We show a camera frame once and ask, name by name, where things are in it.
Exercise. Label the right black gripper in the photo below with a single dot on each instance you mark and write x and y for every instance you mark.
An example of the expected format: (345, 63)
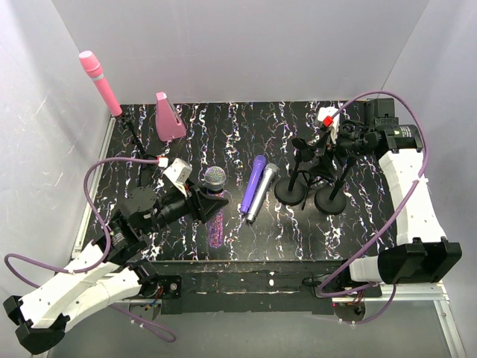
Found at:
(324, 145)

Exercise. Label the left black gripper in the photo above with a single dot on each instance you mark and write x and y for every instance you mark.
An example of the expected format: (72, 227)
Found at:
(197, 201)

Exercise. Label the glitter purple microphone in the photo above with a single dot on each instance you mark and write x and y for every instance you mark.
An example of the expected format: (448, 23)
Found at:
(214, 181)

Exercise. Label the black round-base stand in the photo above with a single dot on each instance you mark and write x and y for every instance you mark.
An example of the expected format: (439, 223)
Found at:
(290, 191)
(331, 200)

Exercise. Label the silver microphone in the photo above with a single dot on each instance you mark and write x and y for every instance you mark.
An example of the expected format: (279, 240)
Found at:
(268, 177)

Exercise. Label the black tripod mic stand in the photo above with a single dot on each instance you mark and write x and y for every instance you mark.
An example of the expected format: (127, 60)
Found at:
(146, 170)

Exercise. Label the pink microphone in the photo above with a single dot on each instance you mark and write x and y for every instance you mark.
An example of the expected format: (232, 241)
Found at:
(93, 69)

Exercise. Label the black tripod stand with ring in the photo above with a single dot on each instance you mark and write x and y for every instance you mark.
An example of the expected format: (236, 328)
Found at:
(336, 154)

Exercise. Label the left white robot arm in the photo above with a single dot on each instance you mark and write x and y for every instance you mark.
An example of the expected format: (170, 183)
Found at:
(102, 273)

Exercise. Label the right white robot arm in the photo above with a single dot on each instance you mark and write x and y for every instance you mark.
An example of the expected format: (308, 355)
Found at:
(383, 240)

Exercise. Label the pink metronome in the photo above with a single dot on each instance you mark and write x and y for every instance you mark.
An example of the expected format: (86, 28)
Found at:
(168, 123)

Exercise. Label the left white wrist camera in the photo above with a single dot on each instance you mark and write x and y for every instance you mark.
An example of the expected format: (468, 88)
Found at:
(178, 173)

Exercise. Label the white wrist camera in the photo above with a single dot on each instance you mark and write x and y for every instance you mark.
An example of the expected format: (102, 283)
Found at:
(178, 173)
(329, 119)

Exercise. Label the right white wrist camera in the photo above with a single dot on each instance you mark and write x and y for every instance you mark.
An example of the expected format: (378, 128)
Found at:
(329, 119)

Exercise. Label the left aluminium rail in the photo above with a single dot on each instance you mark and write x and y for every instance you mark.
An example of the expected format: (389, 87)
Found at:
(70, 148)

